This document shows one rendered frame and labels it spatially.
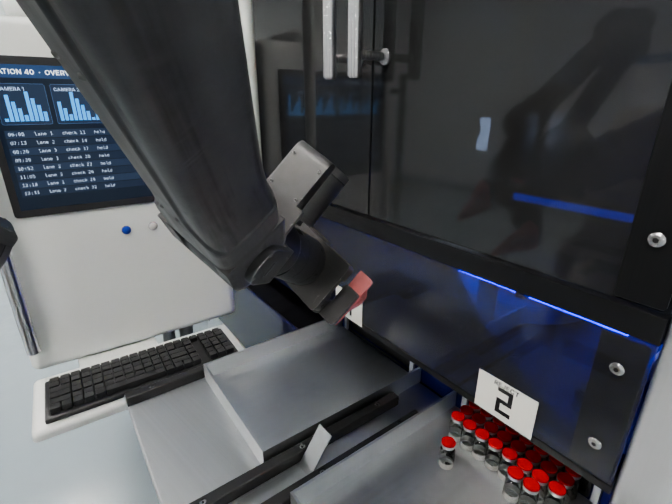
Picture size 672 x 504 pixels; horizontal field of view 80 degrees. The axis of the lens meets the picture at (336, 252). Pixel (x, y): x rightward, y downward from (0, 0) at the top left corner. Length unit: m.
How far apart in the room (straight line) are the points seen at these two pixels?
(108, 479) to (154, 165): 1.89
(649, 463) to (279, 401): 0.54
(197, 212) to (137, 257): 0.90
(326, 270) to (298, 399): 0.40
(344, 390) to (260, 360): 0.20
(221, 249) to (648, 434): 0.45
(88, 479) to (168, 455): 1.33
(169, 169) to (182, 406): 0.68
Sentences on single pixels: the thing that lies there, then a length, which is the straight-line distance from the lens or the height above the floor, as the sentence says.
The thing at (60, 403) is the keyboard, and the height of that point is 0.82.
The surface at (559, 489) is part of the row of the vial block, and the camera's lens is 0.67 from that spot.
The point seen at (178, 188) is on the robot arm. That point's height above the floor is 1.36.
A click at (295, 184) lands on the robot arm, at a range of 0.34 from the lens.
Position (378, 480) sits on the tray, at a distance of 0.67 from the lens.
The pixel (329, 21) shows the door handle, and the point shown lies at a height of 1.51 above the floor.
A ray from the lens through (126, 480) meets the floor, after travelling 1.99.
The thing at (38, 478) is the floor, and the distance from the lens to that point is 2.17.
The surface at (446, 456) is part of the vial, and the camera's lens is 0.68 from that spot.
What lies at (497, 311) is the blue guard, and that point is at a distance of 0.56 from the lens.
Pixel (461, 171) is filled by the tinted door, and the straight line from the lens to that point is 0.56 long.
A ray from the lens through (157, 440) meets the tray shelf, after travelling 0.78.
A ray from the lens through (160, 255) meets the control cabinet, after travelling 1.11.
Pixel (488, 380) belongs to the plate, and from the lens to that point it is 0.61.
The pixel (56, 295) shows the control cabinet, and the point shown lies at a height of 0.98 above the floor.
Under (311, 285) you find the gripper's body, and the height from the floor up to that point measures 1.21.
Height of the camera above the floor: 1.40
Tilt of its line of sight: 21 degrees down
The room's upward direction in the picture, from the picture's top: straight up
